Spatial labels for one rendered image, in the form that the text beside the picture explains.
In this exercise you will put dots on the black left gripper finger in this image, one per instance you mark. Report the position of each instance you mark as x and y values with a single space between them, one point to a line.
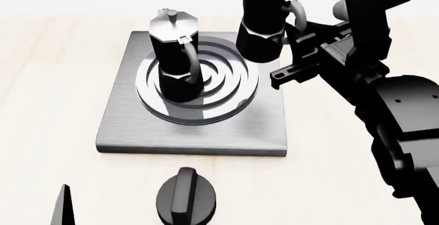
63 207

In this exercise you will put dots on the grey round spiral burner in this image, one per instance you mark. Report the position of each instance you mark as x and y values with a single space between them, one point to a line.
226 81

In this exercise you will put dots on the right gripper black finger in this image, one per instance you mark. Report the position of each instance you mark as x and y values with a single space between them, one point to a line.
291 74
302 36

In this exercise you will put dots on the black round stove knob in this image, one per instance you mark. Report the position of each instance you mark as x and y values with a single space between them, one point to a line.
187 199

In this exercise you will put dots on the grey square stove plate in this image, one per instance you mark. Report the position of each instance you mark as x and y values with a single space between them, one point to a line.
144 137

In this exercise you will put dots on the black moka pot silver lid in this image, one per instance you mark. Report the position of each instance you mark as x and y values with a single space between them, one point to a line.
171 55
260 16

